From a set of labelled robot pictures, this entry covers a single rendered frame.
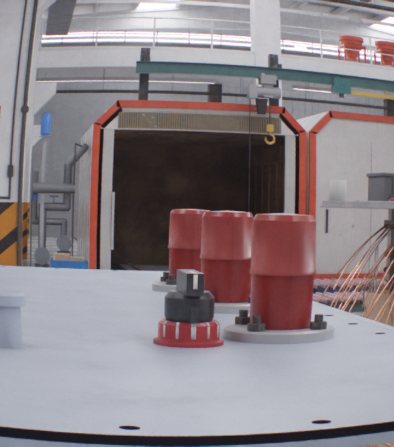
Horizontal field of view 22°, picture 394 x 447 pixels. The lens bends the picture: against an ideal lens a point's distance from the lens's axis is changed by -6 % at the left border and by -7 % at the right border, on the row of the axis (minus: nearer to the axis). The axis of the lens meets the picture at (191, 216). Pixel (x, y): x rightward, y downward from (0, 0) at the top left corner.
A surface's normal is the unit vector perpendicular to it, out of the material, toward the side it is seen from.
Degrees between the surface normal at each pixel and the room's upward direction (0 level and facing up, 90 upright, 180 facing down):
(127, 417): 0
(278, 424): 0
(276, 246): 89
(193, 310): 90
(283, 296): 91
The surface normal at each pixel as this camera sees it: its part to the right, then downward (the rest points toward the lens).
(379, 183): -0.97, -0.05
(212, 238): -0.63, -0.03
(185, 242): -0.19, -0.01
